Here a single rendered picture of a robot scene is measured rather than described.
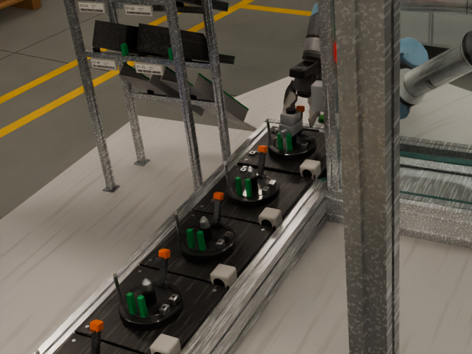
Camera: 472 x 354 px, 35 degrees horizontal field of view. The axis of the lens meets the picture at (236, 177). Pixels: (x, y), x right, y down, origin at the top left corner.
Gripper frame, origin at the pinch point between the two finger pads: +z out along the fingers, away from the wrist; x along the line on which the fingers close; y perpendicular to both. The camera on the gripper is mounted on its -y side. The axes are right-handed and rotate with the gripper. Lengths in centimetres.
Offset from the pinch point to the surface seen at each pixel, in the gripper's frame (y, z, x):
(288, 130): -3.3, 3.6, 0.7
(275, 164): -3.6, 13.8, 2.1
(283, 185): -10.8, 19.7, -4.7
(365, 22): -133, 16, -62
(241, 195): -20.5, 25.3, 1.9
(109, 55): -34, -4, 44
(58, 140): 166, 1, 227
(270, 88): 58, -22, 39
